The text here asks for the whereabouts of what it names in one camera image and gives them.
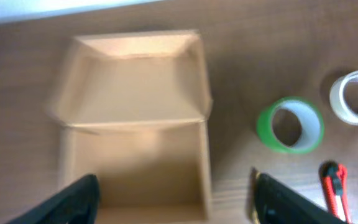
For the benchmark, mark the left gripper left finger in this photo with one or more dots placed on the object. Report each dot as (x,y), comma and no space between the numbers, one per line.
(75,204)

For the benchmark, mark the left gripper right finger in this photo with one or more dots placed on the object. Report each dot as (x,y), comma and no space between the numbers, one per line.
(273,202)

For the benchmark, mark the orange utility knife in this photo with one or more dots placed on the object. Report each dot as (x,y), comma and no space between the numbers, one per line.
(333,180)

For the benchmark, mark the white masking tape roll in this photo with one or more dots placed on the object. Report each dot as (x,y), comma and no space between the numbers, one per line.
(343,98)

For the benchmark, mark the brown cardboard box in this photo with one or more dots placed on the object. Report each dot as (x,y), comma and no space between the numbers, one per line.
(134,109)

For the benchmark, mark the green tape roll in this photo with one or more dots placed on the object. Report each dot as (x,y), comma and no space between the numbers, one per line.
(291,125)

